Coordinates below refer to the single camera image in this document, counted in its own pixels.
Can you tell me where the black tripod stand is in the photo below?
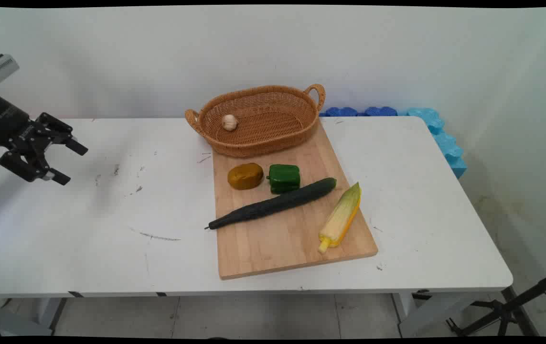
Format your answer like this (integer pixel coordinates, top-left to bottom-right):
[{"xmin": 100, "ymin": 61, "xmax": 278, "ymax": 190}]
[{"xmin": 412, "ymin": 269, "xmax": 546, "ymax": 337}]

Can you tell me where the brown potato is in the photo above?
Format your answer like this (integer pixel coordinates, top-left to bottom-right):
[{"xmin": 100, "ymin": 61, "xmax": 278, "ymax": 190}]
[{"xmin": 227, "ymin": 162, "xmax": 264, "ymax": 191}]

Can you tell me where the dark green cucumber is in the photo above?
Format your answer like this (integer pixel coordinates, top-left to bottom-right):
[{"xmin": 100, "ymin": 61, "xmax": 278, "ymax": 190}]
[{"xmin": 204, "ymin": 177, "xmax": 337, "ymax": 231}]

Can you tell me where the green bell pepper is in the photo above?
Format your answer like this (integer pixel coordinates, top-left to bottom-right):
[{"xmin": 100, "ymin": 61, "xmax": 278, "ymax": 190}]
[{"xmin": 266, "ymin": 164, "xmax": 301, "ymax": 194}]

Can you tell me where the woven wicker basket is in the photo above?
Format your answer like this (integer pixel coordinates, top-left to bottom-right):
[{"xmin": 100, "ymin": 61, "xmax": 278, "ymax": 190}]
[{"xmin": 185, "ymin": 84, "xmax": 326, "ymax": 158}]

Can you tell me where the white table leg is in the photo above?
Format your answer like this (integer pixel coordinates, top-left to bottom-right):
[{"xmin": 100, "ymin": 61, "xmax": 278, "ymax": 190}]
[
  {"xmin": 33, "ymin": 297, "xmax": 69, "ymax": 335},
  {"xmin": 391, "ymin": 291, "xmax": 481, "ymax": 338}
]

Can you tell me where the wooden cutting board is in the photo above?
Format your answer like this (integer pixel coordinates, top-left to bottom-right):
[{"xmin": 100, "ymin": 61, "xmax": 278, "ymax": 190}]
[{"xmin": 212, "ymin": 119, "xmax": 379, "ymax": 280}]

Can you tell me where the light blue foam strip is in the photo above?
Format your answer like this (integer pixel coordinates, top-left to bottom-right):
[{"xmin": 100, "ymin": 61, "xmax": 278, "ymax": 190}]
[{"xmin": 406, "ymin": 107, "xmax": 468, "ymax": 179}]

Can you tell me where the yellow corn cob with husk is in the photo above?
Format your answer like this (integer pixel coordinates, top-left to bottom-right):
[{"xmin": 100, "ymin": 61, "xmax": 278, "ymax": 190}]
[{"xmin": 318, "ymin": 182, "xmax": 362, "ymax": 254}]

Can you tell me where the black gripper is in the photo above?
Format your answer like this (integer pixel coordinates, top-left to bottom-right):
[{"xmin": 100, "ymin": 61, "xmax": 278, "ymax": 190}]
[{"xmin": 0, "ymin": 91, "xmax": 89, "ymax": 186}]

